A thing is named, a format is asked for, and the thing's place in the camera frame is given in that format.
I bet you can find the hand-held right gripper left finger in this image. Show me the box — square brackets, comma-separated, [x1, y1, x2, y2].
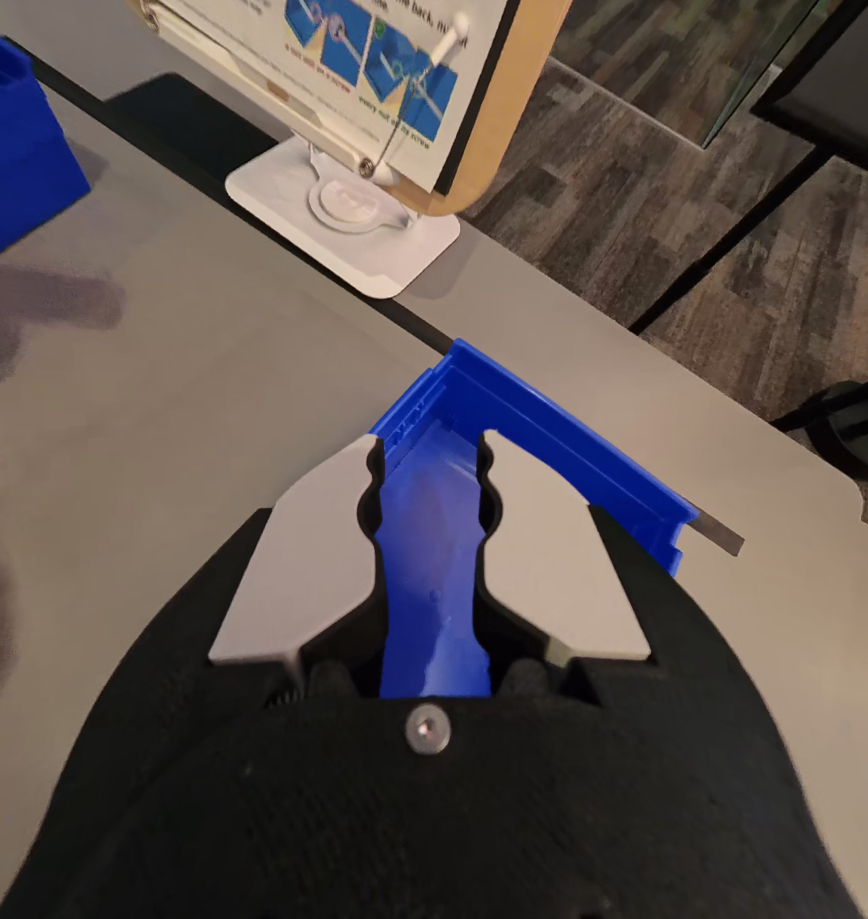
[207, 433, 386, 682]

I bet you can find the blue divided plastic bin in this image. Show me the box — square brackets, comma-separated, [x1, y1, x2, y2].
[0, 22, 92, 270]

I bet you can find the glass partition panel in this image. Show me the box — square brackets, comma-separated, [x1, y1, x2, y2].
[549, 0, 826, 150]

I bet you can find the black round stand base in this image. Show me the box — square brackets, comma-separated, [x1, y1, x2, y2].
[771, 379, 868, 476]

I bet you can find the printed instruction sheet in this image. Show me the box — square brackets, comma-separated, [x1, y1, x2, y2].
[154, 0, 514, 195]

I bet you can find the black easel stand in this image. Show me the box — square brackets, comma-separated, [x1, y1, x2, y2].
[626, 0, 868, 338]

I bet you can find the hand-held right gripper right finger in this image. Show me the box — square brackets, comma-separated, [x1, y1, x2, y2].
[474, 428, 654, 667]

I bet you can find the white document stand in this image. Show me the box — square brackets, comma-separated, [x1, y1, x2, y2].
[138, 0, 463, 300]

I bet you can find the instruction board on stand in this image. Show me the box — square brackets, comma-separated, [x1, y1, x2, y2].
[405, 0, 575, 218]

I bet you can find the wire page holder clip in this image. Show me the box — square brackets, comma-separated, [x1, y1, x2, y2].
[358, 13, 472, 182]

